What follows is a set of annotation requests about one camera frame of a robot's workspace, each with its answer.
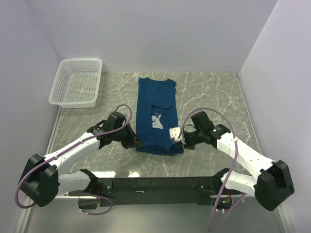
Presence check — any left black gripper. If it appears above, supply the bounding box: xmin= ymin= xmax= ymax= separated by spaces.
xmin=113 ymin=122 xmax=144 ymax=149

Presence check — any blue printed t-shirt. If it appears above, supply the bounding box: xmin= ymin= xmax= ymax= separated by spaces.
xmin=136 ymin=78 xmax=184 ymax=155

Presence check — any white perforated plastic basket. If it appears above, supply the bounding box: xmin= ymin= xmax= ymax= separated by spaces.
xmin=49 ymin=58 xmax=103 ymax=109

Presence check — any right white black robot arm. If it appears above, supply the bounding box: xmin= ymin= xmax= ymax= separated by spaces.
xmin=179 ymin=110 xmax=295 ymax=211

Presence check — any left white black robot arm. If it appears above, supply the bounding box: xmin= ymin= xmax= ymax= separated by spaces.
xmin=17 ymin=111 xmax=143 ymax=207

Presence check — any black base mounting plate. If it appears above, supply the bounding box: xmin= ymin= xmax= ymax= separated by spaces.
xmin=68 ymin=176 xmax=242 ymax=211

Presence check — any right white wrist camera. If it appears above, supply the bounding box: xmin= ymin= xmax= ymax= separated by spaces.
xmin=169 ymin=127 xmax=185 ymax=144

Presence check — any aluminium extrusion rail frame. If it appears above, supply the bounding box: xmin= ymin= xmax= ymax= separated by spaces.
xmin=25 ymin=72 xmax=284 ymax=200

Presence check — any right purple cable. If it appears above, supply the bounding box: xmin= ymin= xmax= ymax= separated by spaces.
xmin=179 ymin=108 xmax=246 ymax=233

